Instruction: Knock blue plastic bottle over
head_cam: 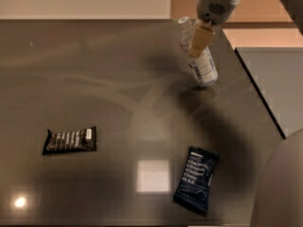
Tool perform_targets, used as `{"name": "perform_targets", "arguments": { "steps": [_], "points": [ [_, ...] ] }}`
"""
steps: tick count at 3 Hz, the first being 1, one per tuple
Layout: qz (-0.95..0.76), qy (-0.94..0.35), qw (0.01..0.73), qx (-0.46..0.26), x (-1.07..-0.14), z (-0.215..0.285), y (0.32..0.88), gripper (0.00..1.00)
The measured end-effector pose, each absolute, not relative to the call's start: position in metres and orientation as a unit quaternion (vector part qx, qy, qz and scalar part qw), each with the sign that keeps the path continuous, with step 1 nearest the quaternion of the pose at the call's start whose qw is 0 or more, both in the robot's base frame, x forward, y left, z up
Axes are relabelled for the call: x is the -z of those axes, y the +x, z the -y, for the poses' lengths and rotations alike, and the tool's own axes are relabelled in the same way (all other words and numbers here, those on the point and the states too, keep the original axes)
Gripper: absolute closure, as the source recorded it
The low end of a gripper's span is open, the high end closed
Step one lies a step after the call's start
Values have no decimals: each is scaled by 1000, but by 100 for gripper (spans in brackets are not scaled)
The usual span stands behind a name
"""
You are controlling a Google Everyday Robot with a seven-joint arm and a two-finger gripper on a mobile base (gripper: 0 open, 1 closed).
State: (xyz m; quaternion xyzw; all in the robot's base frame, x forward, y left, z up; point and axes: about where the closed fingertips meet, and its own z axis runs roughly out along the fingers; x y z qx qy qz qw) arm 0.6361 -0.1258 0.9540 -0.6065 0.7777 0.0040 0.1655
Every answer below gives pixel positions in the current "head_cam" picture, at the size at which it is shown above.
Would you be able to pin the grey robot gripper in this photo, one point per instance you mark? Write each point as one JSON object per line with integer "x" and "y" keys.
{"x": 210, "y": 10}

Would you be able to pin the clear plastic water bottle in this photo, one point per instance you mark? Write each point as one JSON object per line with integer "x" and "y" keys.
{"x": 203, "y": 68}

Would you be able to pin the grey side table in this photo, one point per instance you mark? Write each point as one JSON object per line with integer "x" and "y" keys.
{"x": 277, "y": 75}

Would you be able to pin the dark blue snack bar wrapper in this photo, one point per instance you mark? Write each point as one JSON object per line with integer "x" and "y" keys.
{"x": 193, "y": 189}

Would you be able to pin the black snack bar wrapper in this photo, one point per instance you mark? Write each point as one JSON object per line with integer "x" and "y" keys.
{"x": 70, "y": 141}

